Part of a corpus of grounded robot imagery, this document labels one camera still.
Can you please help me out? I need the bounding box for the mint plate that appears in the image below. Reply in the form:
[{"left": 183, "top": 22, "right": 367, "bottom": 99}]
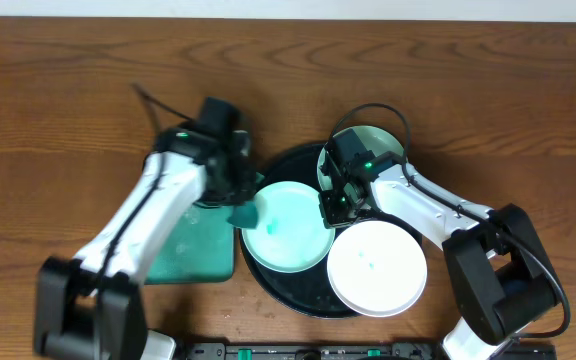
[
  {"left": 316, "top": 125, "right": 403, "bottom": 205},
  {"left": 242, "top": 181, "right": 335, "bottom": 273}
]

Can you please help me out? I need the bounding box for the green yellow sponge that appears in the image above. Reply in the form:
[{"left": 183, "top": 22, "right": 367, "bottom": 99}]
[{"left": 225, "top": 172, "right": 265, "bottom": 230}]

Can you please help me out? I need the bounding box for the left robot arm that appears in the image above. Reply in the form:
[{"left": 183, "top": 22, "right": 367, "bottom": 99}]
[{"left": 33, "top": 97, "right": 256, "bottom": 359}]

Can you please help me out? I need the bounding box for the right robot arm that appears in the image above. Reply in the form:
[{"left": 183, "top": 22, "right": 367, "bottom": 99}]
[{"left": 320, "top": 129, "right": 568, "bottom": 359}]

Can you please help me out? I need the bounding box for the dark green rectangular water tray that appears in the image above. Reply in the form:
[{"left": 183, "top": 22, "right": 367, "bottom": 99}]
[{"left": 146, "top": 205, "right": 235, "bottom": 285}]

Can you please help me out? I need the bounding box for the black round tray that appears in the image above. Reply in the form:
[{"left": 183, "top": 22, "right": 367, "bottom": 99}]
[{"left": 241, "top": 143, "right": 359, "bottom": 319}]

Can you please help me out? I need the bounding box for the white plate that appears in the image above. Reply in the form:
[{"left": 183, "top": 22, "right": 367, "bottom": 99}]
[{"left": 327, "top": 221, "right": 428, "bottom": 318}]

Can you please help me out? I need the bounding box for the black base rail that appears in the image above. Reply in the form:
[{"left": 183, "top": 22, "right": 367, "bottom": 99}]
[{"left": 185, "top": 341, "right": 558, "bottom": 360}]

